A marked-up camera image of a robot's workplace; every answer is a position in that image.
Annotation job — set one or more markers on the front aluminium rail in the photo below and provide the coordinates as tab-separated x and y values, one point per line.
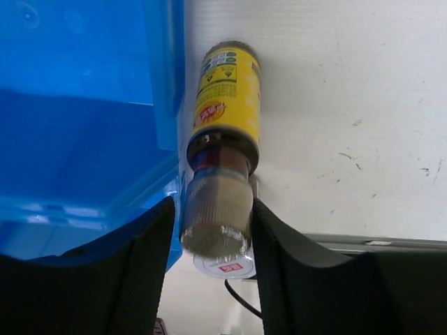
351	244

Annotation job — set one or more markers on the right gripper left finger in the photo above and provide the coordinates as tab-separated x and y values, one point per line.
111	285

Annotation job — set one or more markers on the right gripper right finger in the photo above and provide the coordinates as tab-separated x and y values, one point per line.
306	288

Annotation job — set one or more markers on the blue three-compartment plastic bin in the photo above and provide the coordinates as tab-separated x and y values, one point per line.
90	94

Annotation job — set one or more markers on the yellow-label brown bottle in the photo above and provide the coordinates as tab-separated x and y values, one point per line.
223	153

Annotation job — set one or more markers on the right short red-label jar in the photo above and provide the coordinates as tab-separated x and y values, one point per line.
240	267

